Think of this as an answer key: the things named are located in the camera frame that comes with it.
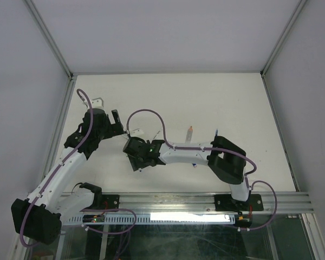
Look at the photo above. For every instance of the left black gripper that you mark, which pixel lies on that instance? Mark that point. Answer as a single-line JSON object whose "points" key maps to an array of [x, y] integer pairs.
{"points": [[114, 129]]}

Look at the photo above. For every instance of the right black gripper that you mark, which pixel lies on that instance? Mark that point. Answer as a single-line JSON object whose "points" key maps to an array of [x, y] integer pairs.
{"points": [[136, 163]]}

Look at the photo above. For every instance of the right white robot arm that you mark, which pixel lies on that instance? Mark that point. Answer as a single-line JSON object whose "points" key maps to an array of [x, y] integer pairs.
{"points": [[226, 160]]}

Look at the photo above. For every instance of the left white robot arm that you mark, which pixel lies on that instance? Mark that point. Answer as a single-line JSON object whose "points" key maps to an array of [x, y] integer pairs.
{"points": [[41, 215]]}

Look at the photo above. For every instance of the orange tip clear marker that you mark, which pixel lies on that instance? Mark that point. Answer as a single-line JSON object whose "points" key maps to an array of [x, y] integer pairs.
{"points": [[189, 135]]}

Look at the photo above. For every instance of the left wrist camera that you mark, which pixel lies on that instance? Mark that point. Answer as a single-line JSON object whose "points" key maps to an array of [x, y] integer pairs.
{"points": [[97, 103]]}

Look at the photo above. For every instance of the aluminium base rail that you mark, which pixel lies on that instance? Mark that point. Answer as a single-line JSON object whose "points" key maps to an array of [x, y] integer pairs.
{"points": [[290, 203]]}

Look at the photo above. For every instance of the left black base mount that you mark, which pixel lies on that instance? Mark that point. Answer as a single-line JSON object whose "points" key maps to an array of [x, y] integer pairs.
{"points": [[106, 201]]}

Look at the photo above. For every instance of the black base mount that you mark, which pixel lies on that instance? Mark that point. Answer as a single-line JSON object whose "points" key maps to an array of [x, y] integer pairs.
{"points": [[224, 202], [106, 201]]}

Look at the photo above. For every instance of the slotted cable duct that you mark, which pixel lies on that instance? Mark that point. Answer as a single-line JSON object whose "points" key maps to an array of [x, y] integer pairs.
{"points": [[157, 218]]}

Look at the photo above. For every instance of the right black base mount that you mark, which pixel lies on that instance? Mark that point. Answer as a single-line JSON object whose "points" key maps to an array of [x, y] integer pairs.
{"points": [[224, 202]]}

